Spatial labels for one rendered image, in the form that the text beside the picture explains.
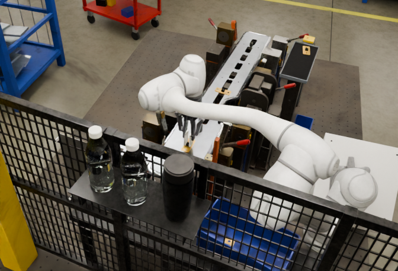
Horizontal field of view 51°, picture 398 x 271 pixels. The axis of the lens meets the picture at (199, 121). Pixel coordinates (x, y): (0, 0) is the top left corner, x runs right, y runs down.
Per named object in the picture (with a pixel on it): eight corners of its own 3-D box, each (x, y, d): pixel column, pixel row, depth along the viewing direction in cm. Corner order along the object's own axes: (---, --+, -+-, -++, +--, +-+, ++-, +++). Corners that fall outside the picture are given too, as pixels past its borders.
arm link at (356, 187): (376, 181, 185) (392, 184, 164) (353, 214, 185) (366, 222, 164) (345, 160, 188) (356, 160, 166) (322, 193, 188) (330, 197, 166)
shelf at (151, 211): (100, 168, 124) (93, 123, 112) (212, 208, 115) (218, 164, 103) (70, 204, 113) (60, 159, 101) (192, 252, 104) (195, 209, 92)
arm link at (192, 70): (192, 79, 170) (167, 91, 163) (194, 46, 160) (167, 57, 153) (210, 92, 165) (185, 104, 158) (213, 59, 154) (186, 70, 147)
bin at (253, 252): (216, 217, 154) (220, 195, 146) (293, 257, 144) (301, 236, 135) (193, 250, 143) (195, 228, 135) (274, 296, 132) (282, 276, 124)
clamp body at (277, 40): (265, 82, 281) (275, 34, 258) (282, 87, 278) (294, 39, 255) (262, 88, 276) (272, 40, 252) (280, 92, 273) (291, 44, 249)
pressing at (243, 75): (241, 30, 274) (241, 28, 273) (273, 38, 269) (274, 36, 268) (143, 171, 175) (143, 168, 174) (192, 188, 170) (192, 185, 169)
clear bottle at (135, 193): (130, 184, 113) (126, 129, 100) (151, 191, 111) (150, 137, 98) (118, 201, 108) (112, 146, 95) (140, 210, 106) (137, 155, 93)
